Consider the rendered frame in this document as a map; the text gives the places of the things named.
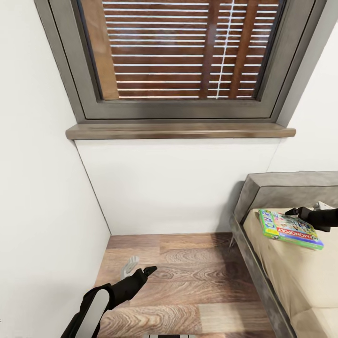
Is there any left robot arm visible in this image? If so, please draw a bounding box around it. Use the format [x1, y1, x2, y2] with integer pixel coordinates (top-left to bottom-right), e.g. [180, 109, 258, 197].
[61, 256, 157, 338]

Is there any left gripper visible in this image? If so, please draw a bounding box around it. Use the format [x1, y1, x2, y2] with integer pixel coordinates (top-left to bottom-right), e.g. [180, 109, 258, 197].
[120, 266, 157, 303]

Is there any board game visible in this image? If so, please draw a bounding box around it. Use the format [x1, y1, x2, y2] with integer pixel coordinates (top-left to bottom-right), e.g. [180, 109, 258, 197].
[257, 208, 323, 250]

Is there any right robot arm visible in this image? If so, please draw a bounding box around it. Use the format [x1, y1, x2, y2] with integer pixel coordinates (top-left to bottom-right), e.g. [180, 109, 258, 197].
[285, 201, 338, 232]

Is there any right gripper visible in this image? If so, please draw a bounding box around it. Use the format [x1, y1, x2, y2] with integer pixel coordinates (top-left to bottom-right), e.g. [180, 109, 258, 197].
[285, 207, 333, 232]

